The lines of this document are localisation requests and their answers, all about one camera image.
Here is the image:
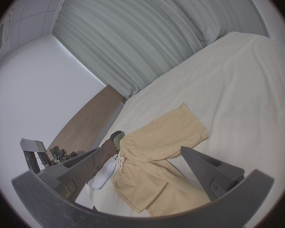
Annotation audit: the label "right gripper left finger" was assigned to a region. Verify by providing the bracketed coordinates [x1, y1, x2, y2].
[39, 147, 105, 202]

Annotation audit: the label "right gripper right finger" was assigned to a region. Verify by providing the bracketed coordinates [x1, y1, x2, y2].
[180, 146, 245, 201]

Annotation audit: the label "tan shorts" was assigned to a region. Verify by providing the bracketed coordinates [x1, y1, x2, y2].
[110, 103, 212, 217]

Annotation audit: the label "bed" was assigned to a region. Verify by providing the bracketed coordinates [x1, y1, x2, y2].
[46, 31, 285, 219]

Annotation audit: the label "white garment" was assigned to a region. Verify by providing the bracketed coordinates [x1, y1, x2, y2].
[89, 159, 118, 190]

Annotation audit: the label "brown garment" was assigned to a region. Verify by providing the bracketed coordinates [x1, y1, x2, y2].
[87, 139, 118, 185]

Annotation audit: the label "green garment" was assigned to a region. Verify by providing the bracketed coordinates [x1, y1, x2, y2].
[113, 132, 126, 151]

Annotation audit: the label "white ceiling air vent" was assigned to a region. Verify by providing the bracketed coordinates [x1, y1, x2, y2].
[0, 7, 16, 61]

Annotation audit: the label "grey-green curtain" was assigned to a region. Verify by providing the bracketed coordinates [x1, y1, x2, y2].
[52, 0, 270, 98]

